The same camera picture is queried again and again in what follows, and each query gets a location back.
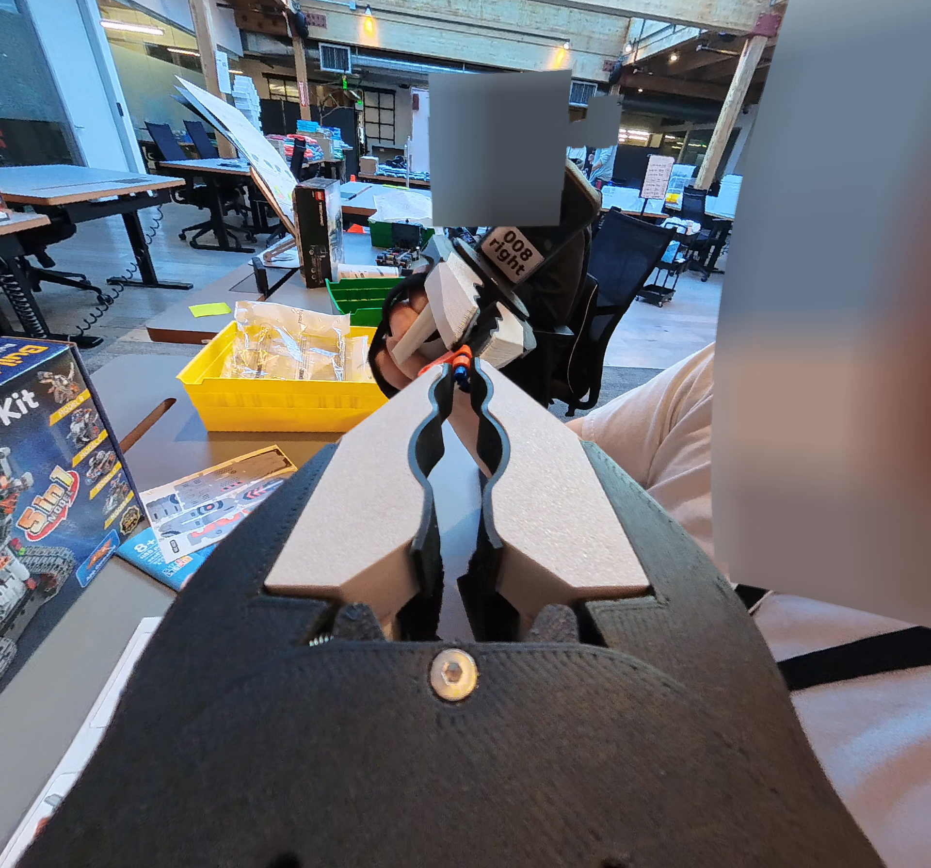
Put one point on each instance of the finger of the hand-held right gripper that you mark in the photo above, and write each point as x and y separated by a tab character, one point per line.
509	346
451	300

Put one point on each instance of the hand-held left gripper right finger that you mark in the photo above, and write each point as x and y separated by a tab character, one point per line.
560	519

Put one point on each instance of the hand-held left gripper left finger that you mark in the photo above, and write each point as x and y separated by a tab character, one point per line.
342	519

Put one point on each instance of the orange and blue toy piece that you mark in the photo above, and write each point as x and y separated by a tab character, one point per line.
457	362

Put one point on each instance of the wood-edged neighbouring desk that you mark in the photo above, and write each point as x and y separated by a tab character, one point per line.
218	297

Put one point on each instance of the grey desk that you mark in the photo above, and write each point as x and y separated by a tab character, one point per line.
123	373

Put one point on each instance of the background standing desk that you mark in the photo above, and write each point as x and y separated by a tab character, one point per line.
18	224
211	168
87	181

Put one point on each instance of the person's right hand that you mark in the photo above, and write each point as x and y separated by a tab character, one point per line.
404	373

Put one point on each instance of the green bin with paper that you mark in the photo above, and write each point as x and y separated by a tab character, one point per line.
393	231

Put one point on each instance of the green plastic bin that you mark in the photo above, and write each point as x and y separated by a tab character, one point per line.
356	297

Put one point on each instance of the black utility cart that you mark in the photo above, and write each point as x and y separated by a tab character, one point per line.
662	282

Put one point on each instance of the standing sign board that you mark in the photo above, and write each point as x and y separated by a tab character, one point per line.
658	177

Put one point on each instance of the printed sticker sheet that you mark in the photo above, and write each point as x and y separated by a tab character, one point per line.
218	497

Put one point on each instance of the yellow plastic bin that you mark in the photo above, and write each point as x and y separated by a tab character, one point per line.
276	406

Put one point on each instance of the tall black box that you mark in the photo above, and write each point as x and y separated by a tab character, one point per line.
318	235

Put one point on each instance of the pile of clear plastic bags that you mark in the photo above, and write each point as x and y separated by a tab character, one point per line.
291	344

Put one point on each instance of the poster board stand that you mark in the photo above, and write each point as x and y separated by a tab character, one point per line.
273	264

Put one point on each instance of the blue booklet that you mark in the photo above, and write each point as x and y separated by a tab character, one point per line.
156	559

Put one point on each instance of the yellow sticky note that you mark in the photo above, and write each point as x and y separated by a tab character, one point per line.
209	309

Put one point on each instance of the tilted white poster board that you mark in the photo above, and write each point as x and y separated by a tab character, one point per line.
240	140

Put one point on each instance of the dark blue office chair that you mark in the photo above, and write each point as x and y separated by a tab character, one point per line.
207	155
164	140

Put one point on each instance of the blue robot kit box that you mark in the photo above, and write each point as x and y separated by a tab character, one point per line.
58	504

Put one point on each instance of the person's white t-shirt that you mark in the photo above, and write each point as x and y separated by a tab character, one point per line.
858	737

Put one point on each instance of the wall air vent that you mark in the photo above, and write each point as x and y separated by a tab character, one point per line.
334	58

